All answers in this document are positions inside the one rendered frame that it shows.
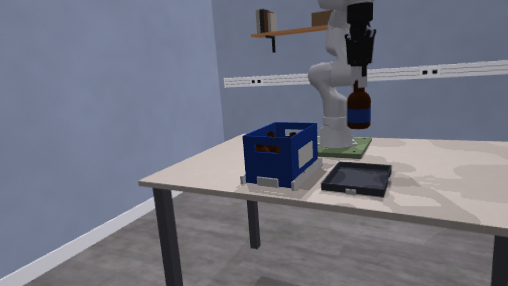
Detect brown glass bottle with blue label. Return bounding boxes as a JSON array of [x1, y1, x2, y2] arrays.
[[347, 80, 371, 129]]

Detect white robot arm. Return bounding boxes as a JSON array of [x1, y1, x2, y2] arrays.
[[308, 0, 374, 148]]

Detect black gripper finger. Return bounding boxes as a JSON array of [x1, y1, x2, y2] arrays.
[[344, 30, 359, 87], [355, 25, 376, 88]]

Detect blue plastic crate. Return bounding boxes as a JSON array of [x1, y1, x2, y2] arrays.
[[242, 122, 318, 188]]

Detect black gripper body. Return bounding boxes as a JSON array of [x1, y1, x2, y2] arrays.
[[347, 2, 373, 41]]

